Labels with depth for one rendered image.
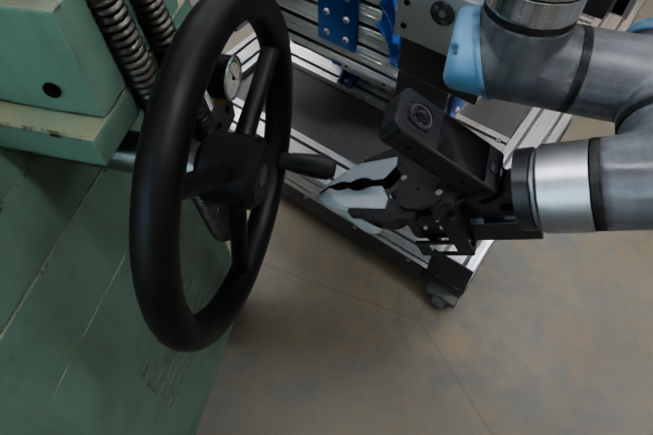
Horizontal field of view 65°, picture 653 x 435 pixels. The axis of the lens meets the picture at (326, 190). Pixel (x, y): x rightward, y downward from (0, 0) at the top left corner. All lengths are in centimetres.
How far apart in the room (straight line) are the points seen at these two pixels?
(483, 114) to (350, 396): 75
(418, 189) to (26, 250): 35
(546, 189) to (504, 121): 94
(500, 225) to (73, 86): 36
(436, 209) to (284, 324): 82
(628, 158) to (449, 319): 89
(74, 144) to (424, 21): 48
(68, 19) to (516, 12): 31
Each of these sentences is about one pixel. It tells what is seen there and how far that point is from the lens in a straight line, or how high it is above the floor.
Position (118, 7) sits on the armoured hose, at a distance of 38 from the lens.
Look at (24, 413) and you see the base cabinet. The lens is 60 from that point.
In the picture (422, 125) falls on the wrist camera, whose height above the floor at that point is 84.
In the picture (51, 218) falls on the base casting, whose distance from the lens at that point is 54.
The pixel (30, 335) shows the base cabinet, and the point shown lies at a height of 67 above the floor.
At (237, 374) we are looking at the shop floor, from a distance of 120.
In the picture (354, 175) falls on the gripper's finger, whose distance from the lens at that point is 51.
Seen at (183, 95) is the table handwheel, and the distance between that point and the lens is 29.
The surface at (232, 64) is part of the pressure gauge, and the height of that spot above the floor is 68.
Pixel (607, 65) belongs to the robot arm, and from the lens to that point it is 47.
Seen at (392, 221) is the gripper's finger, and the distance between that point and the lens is 46.
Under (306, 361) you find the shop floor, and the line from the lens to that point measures 119.
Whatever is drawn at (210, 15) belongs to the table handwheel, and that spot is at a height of 95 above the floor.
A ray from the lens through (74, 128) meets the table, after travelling 41.
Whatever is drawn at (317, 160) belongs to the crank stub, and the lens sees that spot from 51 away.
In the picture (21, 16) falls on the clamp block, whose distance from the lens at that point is 37.
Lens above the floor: 114
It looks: 54 degrees down
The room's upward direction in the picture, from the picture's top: straight up
